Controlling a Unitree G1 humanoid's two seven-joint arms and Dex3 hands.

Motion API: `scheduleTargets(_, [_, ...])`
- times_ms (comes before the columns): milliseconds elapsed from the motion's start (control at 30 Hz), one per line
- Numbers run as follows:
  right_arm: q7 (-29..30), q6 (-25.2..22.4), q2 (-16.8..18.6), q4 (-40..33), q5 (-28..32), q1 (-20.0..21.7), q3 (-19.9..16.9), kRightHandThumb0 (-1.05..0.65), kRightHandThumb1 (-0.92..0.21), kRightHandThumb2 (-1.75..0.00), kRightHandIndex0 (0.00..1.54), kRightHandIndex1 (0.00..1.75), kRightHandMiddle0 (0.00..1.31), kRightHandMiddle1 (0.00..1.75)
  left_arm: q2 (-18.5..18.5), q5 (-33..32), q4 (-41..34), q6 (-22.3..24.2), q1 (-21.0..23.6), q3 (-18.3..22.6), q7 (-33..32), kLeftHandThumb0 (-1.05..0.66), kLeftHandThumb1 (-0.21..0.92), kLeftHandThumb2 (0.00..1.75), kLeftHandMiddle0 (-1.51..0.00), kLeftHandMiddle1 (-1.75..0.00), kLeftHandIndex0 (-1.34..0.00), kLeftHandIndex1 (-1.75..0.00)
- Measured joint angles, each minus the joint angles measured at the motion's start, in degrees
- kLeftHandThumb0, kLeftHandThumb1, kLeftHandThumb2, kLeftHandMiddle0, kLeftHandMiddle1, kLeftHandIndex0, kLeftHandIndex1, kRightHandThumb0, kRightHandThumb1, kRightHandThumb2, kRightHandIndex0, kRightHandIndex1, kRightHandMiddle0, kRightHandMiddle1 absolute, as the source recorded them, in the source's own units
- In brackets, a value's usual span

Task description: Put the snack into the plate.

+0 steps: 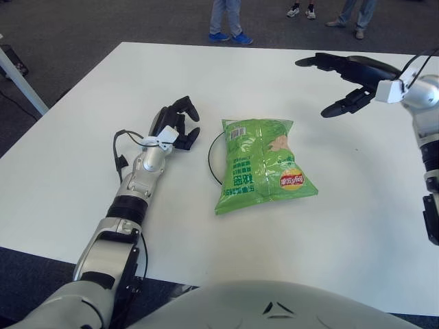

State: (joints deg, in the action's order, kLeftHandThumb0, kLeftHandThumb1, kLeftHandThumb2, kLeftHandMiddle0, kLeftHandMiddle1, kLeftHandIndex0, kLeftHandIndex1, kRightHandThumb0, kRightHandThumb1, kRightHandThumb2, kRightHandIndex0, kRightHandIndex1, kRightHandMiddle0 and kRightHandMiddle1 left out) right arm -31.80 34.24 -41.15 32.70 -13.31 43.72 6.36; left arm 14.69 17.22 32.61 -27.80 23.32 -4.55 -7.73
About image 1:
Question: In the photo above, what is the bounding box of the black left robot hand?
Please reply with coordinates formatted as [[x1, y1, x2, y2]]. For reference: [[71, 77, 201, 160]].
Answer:
[[149, 96, 202, 151]]

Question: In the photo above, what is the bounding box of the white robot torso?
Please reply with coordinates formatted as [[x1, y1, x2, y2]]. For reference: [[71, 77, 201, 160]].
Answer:
[[130, 279, 412, 329]]

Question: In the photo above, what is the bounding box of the white neighbouring table leg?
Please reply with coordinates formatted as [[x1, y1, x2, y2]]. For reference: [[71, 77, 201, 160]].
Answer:
[[0, 46, 49, 117]]

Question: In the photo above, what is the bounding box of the person with blue shoes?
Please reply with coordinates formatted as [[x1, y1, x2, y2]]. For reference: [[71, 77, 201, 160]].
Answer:
[[208, 0, 254, 45]]

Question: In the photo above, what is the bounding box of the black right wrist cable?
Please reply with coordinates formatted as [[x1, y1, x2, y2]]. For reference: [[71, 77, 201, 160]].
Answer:
[[403, 47, 439, 86]]

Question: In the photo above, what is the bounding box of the black box on floor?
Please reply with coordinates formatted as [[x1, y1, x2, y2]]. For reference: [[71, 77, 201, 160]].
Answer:
[[0, 43, 30, 78]]

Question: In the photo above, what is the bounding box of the thin black floor cable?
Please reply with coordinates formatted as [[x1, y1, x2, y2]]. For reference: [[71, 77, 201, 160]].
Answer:
[[0, 89, 38, 121]]

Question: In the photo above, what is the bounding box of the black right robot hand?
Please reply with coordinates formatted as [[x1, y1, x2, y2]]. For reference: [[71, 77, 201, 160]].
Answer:
[[294, 52, 402, 119]]

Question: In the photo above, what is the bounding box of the black left elbow cable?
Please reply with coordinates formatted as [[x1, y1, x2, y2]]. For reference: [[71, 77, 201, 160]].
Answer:
[[135, 232, 149, 280]]

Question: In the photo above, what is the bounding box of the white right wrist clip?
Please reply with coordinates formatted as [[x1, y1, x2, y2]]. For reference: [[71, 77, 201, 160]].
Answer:
[[375, 66, 421, 103]]

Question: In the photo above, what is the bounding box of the person with white sneakers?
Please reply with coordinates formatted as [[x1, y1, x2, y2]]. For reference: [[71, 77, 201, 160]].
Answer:
[[286, 0, 317, 21]]

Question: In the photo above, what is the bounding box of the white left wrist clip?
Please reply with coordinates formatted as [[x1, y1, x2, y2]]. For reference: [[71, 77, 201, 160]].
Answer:
[[140, 125, 179, 151]]

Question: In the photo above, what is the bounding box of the white plate black rim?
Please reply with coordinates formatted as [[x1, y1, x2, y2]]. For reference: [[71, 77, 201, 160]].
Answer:
[[206, 132, 227, 188]]

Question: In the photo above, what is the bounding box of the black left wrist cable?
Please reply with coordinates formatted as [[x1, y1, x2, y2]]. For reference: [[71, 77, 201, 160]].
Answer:
[[112, 129, 152, 182]]

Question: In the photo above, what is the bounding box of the green chips snack bag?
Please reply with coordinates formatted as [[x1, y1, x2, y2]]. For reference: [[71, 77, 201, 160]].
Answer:
[[214, 118, 319, 216]]

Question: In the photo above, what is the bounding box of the person with tan shoes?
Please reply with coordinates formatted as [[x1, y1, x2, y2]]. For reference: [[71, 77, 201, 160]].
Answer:
[[325, 0, 378, 40]]

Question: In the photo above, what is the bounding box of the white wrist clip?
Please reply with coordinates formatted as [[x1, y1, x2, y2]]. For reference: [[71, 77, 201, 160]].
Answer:
[[140, 125, 179, 151], [375, 66, 421, 103]]

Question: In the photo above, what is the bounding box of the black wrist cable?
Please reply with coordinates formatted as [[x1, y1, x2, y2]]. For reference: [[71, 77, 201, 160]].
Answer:
[[403, 47, 439, 86], [112, 129, 152, 182]]

